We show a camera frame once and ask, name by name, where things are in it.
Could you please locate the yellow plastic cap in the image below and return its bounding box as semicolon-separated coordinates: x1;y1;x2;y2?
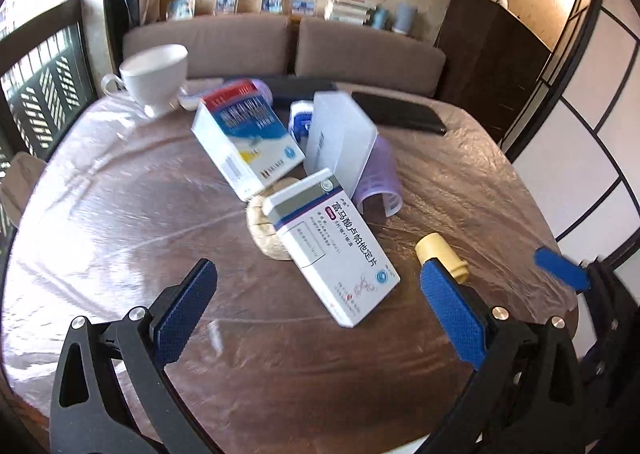
415;233;468;282

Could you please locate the beige chair back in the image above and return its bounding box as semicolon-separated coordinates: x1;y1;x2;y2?
0;151;48;225

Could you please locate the black frame window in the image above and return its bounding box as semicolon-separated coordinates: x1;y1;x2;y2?
0;0;98;160

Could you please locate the black phone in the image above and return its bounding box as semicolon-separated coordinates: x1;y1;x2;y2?
351;92;447;136

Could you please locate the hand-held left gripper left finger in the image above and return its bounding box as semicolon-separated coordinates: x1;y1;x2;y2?
49;258;221;454

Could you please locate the translucent plastic box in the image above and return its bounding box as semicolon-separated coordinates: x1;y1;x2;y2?
305;91;379;197

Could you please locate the blue red medicine box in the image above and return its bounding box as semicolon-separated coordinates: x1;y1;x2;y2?
192;79;307;202

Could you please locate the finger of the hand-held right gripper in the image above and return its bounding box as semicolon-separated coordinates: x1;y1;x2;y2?
534;247;592;293

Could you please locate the brown sofa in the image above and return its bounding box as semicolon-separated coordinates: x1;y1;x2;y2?
122;14;447;98

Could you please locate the dark wooden cabinet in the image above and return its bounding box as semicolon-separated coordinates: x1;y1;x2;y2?
434;0;553;142

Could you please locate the grey cylinder speaker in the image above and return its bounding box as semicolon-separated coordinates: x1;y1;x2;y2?
391;3;418;35

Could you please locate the blue white small bottle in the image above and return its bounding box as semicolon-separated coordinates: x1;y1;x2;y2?
289;100;316;142

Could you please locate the purple hair roller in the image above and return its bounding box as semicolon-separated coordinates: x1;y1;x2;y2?
352;134;405;219

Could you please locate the beige paper towel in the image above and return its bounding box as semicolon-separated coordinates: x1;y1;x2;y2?
246;177;296;261

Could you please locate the stack of books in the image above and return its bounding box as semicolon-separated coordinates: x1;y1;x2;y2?
324;0;378;26

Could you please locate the white ceramic cup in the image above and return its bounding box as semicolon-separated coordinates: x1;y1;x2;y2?
101;44;189;118

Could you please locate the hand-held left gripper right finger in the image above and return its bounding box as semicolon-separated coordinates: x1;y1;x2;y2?
419;258;586;454

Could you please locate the small white object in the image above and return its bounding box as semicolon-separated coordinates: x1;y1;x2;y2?
177;89;206;111

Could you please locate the white purple medicine box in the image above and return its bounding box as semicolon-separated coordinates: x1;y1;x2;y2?
262;167;401;327

